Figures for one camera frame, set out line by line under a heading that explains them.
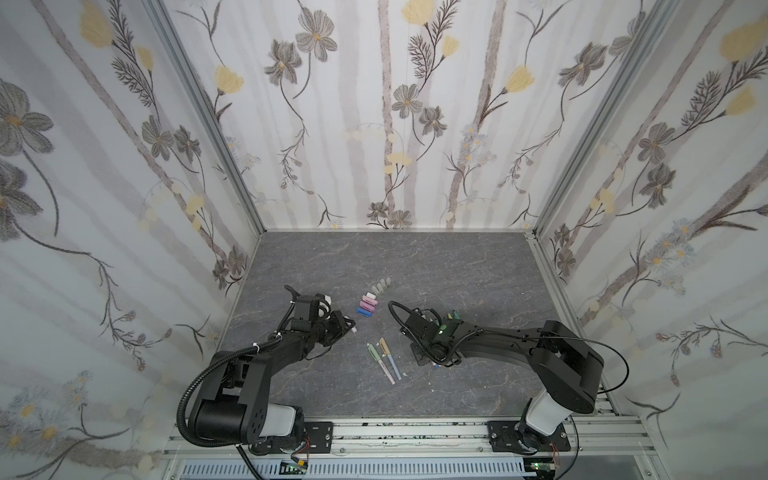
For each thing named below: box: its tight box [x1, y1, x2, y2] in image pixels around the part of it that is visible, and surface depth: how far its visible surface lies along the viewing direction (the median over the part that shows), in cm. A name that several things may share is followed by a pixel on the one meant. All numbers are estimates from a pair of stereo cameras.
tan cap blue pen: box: [379, 337, 402, 381], surface depth 90 cm
